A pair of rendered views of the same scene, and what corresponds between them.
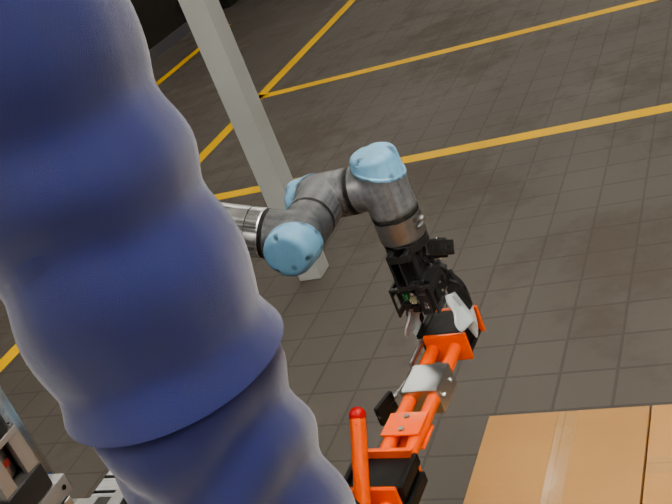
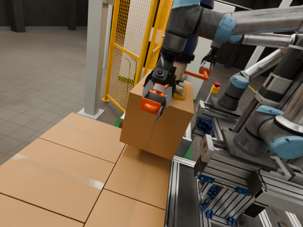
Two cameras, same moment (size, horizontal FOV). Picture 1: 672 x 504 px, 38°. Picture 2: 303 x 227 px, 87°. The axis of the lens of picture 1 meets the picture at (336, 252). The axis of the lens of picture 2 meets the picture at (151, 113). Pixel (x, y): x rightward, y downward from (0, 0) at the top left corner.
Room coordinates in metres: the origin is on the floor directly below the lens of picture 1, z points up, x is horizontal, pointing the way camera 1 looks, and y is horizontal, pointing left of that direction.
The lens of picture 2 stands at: (1.88, -0.38, 1.48)
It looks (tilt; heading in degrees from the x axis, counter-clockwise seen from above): 30 degrees down; 153
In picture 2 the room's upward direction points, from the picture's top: 17 degrees clockwise
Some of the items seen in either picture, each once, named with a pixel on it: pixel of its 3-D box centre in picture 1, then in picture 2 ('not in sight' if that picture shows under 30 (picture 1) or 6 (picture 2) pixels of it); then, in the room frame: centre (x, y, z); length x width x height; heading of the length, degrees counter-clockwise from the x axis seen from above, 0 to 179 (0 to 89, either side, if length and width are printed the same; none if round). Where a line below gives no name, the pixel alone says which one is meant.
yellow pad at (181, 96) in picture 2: not in sight; (179, 86); (0.92, 0.27, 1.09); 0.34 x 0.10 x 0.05; 148
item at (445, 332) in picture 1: (454, 333); (152, 102); (1.38, -0.13, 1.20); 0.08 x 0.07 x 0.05; 148
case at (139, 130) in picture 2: not in sight; (160, 108); (0.89, 0.20, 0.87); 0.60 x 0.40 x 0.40; 149
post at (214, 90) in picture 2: not in sight; (198, 122); (0.56, 0.98, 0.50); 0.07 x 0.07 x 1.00; 60
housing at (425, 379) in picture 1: (429, 388); (159, 92); (1.27, -0.05, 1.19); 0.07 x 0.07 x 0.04; 58
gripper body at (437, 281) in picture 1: (416, 272); (166, 66); (1.36, -0.10, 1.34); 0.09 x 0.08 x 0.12; 148
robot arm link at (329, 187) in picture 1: (321, 201); (212, 26); (1.40, -0.01, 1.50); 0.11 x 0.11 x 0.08; 62
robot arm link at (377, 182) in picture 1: (381, 183); (183, 16); (1.37, -0.10, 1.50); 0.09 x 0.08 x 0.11; 62
